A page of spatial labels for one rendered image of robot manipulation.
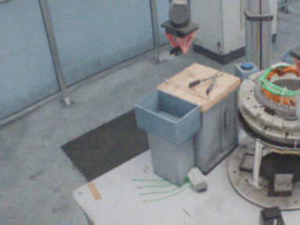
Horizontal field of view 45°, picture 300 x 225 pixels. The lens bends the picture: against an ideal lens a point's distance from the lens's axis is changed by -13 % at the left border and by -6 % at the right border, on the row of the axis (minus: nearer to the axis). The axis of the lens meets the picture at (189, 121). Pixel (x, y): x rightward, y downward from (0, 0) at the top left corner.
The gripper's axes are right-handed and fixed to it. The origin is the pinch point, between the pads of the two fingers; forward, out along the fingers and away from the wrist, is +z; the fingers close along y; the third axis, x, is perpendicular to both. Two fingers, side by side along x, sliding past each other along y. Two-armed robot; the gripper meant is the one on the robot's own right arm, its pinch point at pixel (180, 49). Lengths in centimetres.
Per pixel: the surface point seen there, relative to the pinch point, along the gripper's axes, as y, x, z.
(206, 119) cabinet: 14.5, -6.3, 16.8
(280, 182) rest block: 42, -3, 31
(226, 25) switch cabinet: -104, 175, 96
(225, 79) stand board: 11.2, 8.0, 11.4
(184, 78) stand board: 0.0, 0.9, 11.8
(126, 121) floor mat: -111, 56, 129
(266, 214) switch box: 45, -17, 31
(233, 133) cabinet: 15.5, 7.4, 32.7
